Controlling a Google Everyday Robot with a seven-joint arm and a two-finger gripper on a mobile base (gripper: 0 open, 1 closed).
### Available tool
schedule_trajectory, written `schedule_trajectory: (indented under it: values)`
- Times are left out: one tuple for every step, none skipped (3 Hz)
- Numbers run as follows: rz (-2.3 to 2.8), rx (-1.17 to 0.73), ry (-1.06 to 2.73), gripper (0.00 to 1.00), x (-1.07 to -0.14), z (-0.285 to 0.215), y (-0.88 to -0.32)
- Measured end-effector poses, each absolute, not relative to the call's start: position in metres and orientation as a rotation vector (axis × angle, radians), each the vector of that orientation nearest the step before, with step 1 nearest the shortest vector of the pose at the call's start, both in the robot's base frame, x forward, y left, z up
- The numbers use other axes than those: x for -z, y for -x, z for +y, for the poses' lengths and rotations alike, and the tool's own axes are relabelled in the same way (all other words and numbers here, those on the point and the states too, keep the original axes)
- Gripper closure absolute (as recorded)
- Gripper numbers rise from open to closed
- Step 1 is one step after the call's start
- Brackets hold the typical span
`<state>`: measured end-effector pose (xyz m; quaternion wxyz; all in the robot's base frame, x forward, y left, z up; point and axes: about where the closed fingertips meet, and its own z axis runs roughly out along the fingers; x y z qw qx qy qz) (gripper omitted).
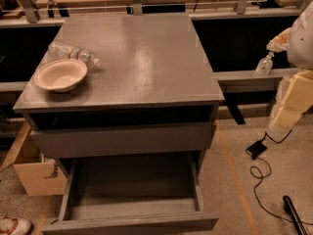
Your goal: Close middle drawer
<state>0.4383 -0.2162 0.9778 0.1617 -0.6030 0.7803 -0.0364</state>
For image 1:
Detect grey drawer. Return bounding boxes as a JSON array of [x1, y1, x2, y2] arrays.
[[31, 121, 216, 159], [42, 154, 218, 235]]

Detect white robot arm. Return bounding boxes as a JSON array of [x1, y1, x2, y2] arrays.
[[266, 2, 313, 132]]

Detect grey drawer cabinet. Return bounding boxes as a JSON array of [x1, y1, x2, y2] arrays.
[[13, 14, 225, 178]]

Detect grey top drawer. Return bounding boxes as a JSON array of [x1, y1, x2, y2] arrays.
[[31, 121, 216, 159]]

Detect white paper bowl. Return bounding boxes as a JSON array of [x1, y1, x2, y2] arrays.
[[34, 59, 88, 92]]

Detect black power adapter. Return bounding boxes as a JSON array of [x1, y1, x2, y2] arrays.
[[246, 141, 267, 160]]

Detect clear hand sanitizer bottle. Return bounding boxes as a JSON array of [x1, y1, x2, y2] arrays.
[[255, 52, 274, 76]]

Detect clear plastic water bottle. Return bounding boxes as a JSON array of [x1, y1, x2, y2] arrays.
[[48, 41, 102, 70]]

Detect cardboard box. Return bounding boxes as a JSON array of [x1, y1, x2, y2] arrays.
[[0, 122, 67, 197]]

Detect black cylindrical rod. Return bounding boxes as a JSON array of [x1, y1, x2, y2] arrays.
[[283, 195, 307, 235]]

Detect white red sneaker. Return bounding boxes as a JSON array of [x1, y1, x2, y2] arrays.
[[0, 213, 31, 235]]

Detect grey metal rail shelf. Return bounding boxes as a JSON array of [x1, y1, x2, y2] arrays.
[[213, 68, 297, 93]]

